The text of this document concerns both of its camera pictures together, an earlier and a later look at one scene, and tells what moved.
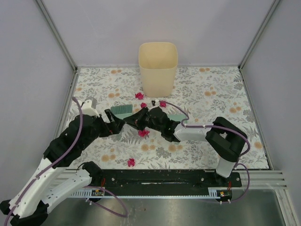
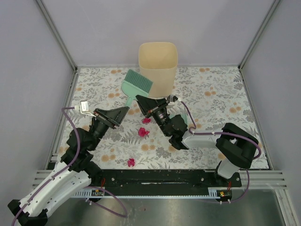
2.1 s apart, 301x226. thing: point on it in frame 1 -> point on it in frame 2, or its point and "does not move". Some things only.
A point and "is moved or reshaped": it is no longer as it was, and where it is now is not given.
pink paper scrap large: (143, 133) does not move
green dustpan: (178, 117) does not move
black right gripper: (136, 120) -> (147, 104)
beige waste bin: (158, 62) does not move
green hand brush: (120, 111) is moved or reshaped
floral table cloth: (203, 94) does not move
